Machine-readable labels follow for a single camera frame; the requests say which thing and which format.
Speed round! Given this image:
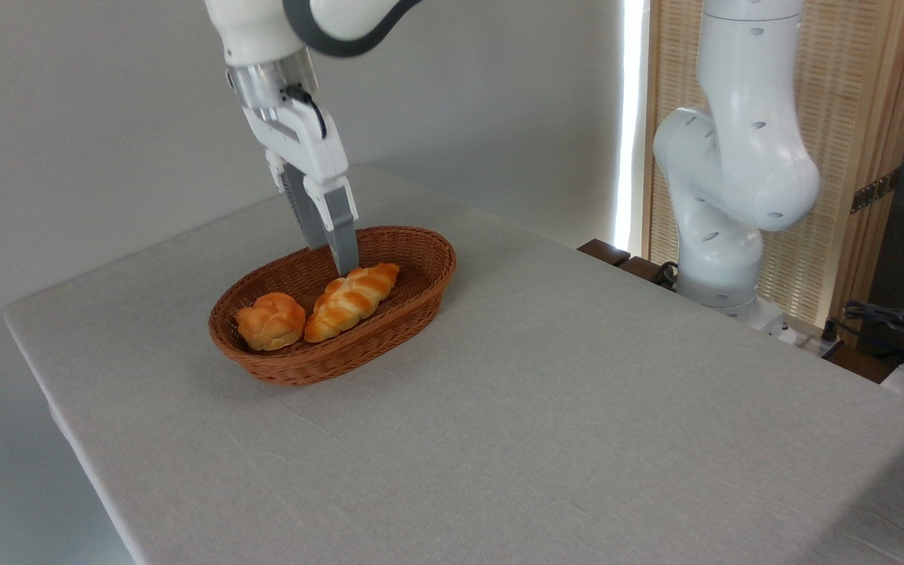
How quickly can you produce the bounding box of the black cable bundle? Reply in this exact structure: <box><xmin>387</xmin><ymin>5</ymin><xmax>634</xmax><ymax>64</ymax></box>
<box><xmin>843</xmin><ymin>301</ymin><xmax>904</xmax><ymax>363</ymax></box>

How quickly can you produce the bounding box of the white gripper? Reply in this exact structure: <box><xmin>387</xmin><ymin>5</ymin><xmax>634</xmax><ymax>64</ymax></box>
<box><xmin>242</xmin><ymin>97</ymin><xmax>361</xmax><ymax>278</ymax></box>

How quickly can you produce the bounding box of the grey tablecloth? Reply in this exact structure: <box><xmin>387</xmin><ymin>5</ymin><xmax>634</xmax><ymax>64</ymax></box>
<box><xmin>3</xmin><ymin>165</ymin><xmax>904</xmax><ymax>565</ymax></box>

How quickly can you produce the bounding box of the brown wicker oval basket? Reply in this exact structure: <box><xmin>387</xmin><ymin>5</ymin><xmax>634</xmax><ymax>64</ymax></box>
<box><xmin>208</xmin><ymin>226</ymin><xmax>457</xmax><ymax>387</ymax></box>

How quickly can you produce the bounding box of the dark metal screen hinge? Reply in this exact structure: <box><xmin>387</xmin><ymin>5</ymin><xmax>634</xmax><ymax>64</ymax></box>
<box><xmin>850</xmin><ymin>168</ymin><xmax>902</xmax><ymax>214</ymax></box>

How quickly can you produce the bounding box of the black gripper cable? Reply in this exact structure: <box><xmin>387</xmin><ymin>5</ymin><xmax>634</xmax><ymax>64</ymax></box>
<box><xmin>282</xmin><ymin>82</ymin><xmax>330</xmax><ymax>141</ymax></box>

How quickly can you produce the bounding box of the round knotted bread roll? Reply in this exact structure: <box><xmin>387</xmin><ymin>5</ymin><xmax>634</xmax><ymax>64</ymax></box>
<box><xmin>234</xmin><ymin>293</ymin><xmax>308</xmax><ymax>352</ymax></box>

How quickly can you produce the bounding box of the long braided bread loaf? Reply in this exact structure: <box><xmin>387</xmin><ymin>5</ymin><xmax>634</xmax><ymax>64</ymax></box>
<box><xmin>304</xmin><ymin>262</ymin><xmax>401</xmax><ymax>344</ymax></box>

